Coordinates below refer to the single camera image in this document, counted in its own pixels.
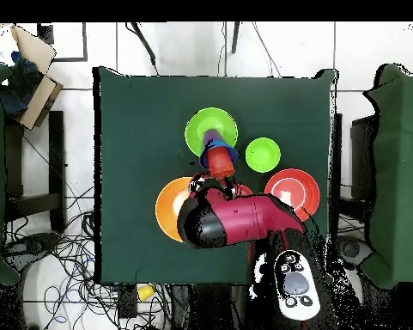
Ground red plastic cup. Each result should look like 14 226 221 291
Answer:
206 146 236 180

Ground large orange plastic bowl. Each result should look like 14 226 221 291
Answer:
155 176 196 244

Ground dark blue plastic bowl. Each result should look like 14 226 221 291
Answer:
197 137 240 170

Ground purple plastic cup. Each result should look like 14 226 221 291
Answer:
201 128 227 148

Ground large green plastic bowl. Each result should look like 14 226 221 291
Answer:
184 107 240 157

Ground yellow plastic cup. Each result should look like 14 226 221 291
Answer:
137 284 156 303

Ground small green plastic bowl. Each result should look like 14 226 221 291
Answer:
245 137 282 174

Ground dark green table cloth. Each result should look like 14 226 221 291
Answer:
93 65 338 286

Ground large red plastic bowl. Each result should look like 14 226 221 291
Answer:
264 168 321 220

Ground black pole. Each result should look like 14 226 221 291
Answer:
230 21 242 55

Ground black chair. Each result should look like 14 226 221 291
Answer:
349 113 380 201

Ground grey chair base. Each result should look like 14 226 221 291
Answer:
336 235 374 272

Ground black chair base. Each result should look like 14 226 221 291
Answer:
1 231 61 276

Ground cardboard box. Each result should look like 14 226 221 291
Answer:
9 23 64 131

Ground blue cloth bundle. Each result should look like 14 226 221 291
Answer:
0 51 44 117

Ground thin black cable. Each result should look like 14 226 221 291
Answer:
250 21 282 77

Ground thick black cable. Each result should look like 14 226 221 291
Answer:
125 21 161 77

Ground tangle of cables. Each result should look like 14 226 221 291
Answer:
3 185 174 330

